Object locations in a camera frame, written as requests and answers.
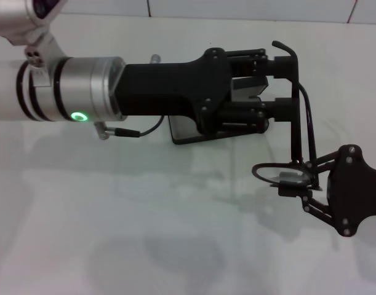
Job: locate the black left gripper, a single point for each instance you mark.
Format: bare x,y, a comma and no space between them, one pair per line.
169,89

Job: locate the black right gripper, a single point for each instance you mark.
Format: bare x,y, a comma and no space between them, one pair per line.
357,190

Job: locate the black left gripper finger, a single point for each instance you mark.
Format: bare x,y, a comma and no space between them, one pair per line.
284,109
283,67

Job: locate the black glasses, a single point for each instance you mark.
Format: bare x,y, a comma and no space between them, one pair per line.
295,123

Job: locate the black glasses case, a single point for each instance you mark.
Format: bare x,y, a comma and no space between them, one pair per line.
183,132

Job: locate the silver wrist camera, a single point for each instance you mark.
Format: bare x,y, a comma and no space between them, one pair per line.
18,21

